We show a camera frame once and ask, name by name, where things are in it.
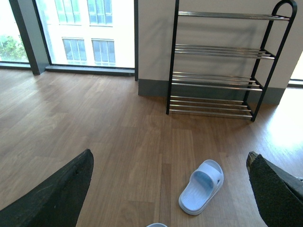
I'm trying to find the black metal shoe rack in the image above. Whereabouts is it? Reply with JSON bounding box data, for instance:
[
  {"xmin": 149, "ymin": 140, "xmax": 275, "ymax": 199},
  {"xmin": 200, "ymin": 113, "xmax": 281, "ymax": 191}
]
[{"xmin": 166, "ymin": 0, "xmax": 298, "ymax": 121}]

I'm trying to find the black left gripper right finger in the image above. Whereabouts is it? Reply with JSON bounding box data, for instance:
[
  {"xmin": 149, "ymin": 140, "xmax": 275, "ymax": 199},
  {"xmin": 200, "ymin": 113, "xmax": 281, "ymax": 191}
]
[{"xmin": 246, "ymin": 151, "xmax": 303, "ymax": 227}]

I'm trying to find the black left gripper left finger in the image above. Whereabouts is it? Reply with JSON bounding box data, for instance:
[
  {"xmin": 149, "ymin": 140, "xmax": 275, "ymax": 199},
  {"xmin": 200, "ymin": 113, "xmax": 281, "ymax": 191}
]
[{"xmin": 0, "ymin": 149, "xmax": 94, "ymax": 227}]

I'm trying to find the light blue slide slipper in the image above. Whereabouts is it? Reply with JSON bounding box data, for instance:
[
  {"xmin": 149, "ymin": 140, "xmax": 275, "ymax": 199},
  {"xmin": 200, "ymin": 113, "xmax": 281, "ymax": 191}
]
[{"xmin": 178, "ymin": 159, "xmax": 224, "ymax": 215}]

